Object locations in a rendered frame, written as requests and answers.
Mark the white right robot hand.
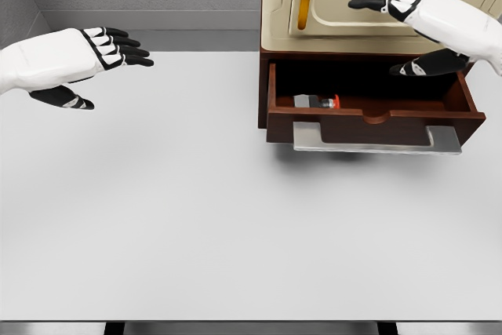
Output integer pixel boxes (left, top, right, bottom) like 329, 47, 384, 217
347, 0, 500, 78

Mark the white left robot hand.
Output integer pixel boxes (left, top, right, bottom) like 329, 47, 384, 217
16, 27, 155, 111

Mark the brown cabinet with beige top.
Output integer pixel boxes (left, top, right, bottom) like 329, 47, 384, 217
257, 0, 502, 130

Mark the brown drawer with silver handle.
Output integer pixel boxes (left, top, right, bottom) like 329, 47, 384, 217
265, 59, 487, 156

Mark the grey switch with red button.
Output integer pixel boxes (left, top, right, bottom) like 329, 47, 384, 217
293, 93, 341, 111

